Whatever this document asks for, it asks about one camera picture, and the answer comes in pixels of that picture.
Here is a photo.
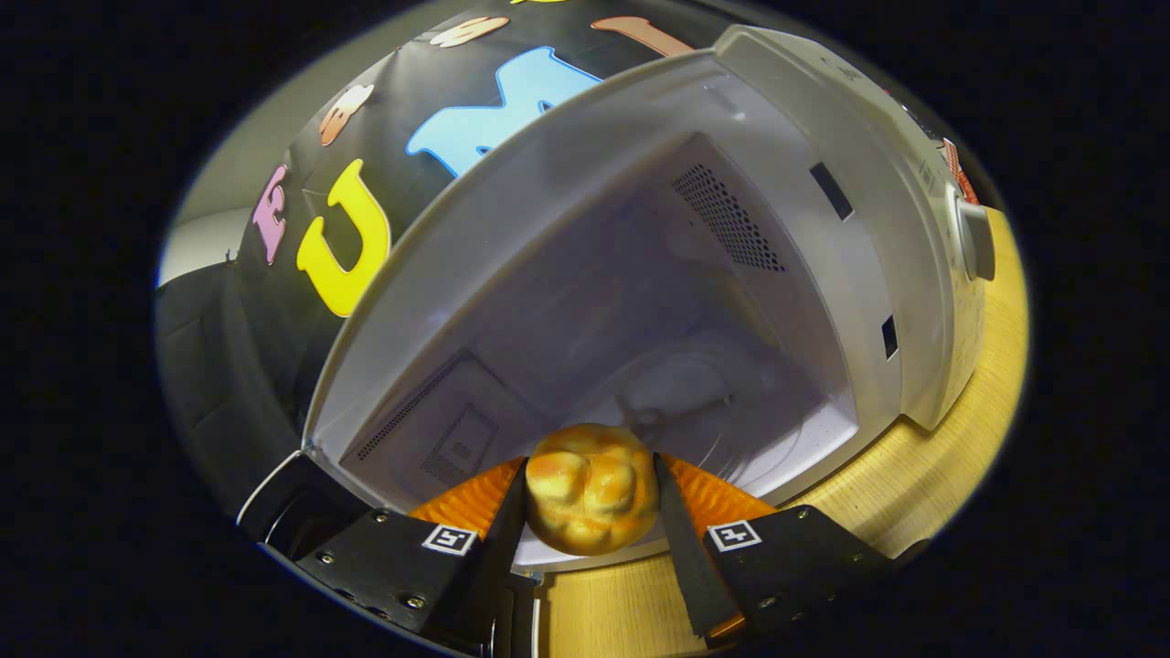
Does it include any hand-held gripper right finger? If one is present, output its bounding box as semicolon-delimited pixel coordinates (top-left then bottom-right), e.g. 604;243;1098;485
652;452;901;650

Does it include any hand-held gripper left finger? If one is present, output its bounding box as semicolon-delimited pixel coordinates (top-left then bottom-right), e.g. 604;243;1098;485
294;457;533;642

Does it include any golden bread bun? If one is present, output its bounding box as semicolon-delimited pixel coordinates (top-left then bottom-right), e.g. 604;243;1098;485
525;423;661;557

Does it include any white microwave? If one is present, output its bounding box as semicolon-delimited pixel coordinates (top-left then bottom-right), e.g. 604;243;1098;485
236;23;997;658

